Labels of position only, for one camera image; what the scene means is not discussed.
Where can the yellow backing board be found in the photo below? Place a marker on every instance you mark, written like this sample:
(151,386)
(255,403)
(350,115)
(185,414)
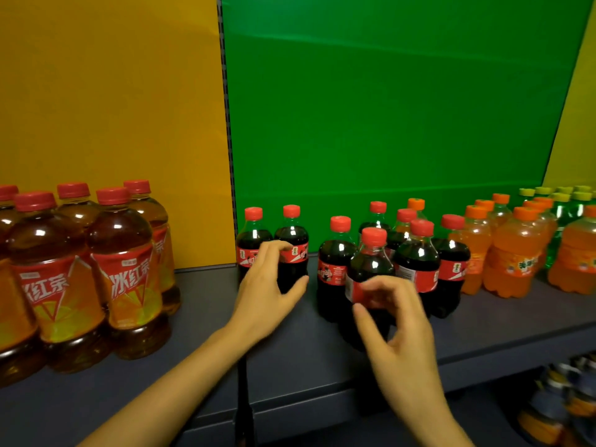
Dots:
(577,134)

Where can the yellow-capped green soda bottle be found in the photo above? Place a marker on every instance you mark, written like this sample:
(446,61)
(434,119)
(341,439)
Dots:
(561,214)
(582,196)

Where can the person's left hand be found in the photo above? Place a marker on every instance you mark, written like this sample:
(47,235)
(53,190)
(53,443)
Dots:
(260,302)

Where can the orange-capped soda bottle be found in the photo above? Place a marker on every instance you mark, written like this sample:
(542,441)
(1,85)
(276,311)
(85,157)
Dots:
(577,246)
(416,204)
(542,202)
(512,256)

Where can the orange backing board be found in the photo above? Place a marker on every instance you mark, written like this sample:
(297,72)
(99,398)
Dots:
(116,88)

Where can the group of dark cola bottles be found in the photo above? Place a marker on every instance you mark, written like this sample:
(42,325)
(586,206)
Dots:
(454,253)

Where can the person's right hand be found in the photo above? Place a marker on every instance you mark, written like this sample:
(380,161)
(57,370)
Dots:
(405,363)

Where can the red-capped black cola bottle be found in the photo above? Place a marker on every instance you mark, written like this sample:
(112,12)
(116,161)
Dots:
(292,235)
(333,253)
(370,265)

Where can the bottles on lower shelf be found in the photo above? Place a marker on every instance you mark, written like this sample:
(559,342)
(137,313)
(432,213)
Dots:
(545,405)

